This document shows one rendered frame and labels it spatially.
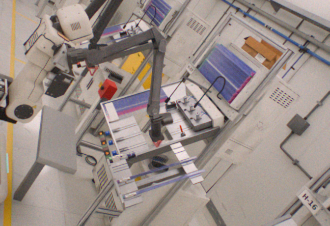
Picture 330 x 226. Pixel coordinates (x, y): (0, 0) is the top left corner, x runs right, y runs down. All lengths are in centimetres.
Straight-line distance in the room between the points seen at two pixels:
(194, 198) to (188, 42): 168
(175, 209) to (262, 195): 130
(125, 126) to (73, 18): 94
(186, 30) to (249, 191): 188
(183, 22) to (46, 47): 194
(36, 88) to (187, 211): 157
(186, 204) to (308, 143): 150
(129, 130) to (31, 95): 76
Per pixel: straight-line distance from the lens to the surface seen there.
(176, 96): 265
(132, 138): 232
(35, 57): 192
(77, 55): 175
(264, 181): 378
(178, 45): 357
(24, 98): 201
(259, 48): 281
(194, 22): 354
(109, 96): 306
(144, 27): 364
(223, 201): 405
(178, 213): 281
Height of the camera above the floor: 174
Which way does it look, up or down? 15 degrees down
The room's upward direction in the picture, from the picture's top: 37 degrees clockwise
